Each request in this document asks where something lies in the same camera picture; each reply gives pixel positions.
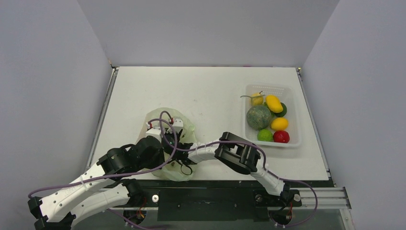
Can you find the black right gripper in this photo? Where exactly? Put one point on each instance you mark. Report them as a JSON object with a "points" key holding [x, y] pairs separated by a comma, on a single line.
{"points": [[184, 155]]}

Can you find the light green plastic bag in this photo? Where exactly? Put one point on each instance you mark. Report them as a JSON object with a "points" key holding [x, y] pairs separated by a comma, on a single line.
{"points": [[174, 171]]}

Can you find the bumpy green custard apple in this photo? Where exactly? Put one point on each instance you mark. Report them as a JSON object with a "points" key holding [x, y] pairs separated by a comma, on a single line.
{"points": [[265, 135]]}

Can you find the red fake apple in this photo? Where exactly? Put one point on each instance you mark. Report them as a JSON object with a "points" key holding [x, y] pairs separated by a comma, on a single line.
{"points": [[281, 136]]}

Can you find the yellow fake mango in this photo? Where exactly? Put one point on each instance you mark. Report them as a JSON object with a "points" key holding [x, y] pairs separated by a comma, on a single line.
{"points": [[274, 103]]}

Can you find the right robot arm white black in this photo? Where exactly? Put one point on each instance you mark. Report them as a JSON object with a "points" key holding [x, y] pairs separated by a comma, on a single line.
{"points": [[237, 154]]}

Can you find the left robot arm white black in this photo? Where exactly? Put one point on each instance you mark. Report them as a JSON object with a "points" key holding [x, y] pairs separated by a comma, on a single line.
{"points": [[102, 186]]}

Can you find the green netted fake melon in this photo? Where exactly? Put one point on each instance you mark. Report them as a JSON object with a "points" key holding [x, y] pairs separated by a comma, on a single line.
{"points": [[259, 117]]}

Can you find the yellow fake pear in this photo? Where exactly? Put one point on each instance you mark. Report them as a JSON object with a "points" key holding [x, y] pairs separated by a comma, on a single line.
{"points": [[256, 99]]}

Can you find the yellow fake lemon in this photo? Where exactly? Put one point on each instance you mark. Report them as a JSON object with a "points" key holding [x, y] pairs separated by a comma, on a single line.
{"points": [[279, 123]]}

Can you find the dark green fake lime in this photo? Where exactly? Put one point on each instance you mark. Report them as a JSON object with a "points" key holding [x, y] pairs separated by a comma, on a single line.
{"points": [[283, 111]]}

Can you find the white perforated plastic basket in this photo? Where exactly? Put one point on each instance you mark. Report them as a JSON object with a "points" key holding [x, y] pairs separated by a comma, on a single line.
{"points": [[288, 98]]}

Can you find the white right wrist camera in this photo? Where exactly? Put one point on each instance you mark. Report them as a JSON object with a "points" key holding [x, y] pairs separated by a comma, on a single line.
{"points": [[177, 124]]}

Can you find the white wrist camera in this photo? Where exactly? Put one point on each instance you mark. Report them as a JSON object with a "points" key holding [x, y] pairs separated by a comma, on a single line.
{"points": [[155, 132], [177, 124]]}

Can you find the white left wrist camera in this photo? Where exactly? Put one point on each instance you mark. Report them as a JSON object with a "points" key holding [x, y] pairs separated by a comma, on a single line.
{"points": [[155, 132]]}

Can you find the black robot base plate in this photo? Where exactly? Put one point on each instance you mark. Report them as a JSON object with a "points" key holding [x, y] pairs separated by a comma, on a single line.
{"points": [[214, 200]]}

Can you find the aluminium rail frame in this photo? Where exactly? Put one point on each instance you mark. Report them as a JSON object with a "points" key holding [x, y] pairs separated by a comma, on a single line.
{"points": [[212, 98]]}

